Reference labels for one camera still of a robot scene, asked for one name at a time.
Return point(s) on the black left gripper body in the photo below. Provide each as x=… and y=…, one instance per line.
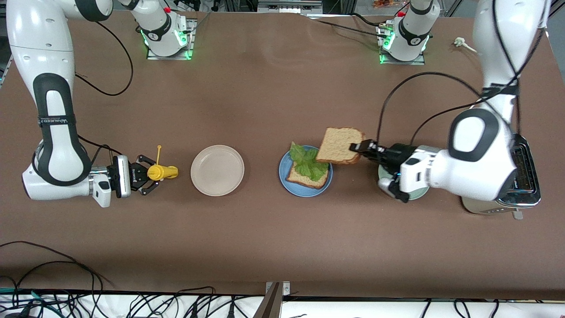
x=394, y=154

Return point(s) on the yellow mustard squeeze bottle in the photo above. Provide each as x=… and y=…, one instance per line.
x=161, y=171

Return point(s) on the brown toast bread slice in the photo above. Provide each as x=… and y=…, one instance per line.
x=337, y=145
x=300, y=180

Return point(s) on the green lettuce leaf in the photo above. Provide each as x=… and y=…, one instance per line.
x=309, y=165

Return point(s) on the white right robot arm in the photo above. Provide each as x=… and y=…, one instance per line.
x=53, y=110

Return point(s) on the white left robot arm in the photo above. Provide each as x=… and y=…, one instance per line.
x=485, y=154

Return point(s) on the mint green round plate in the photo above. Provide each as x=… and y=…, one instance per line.
x=417, y=194

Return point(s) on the beige round plate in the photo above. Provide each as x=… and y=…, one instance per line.
x=217, y=171

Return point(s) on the blue round plate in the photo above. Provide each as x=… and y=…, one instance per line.
x=304, y=193

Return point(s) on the beige and chrome toaster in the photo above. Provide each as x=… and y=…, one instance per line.
x=525, y=194

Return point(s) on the orange snack packet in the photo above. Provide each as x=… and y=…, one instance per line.
x=388, y=3

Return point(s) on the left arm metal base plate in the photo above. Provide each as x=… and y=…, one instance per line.
x=401, y=62

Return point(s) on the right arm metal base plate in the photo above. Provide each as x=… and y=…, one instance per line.
x=170, y=58

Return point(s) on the aluminium frame bar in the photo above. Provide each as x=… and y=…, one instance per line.
x=289, y=6

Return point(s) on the metal table edge bracket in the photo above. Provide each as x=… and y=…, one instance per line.
x=271, y=304

